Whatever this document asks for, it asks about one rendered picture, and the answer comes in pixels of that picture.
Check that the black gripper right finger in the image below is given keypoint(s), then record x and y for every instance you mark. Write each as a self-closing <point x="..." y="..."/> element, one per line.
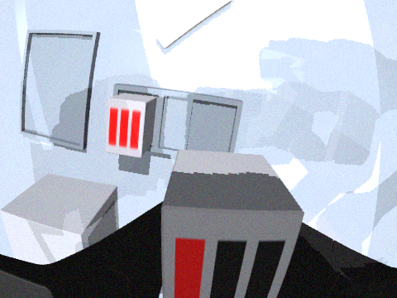
<point x="322" y="268"/>

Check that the large white box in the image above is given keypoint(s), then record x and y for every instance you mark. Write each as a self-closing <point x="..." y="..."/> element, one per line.
<point x="58" y="216"/>

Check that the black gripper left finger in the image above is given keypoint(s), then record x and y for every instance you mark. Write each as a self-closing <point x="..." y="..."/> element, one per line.
<point x="125" y="264"/>

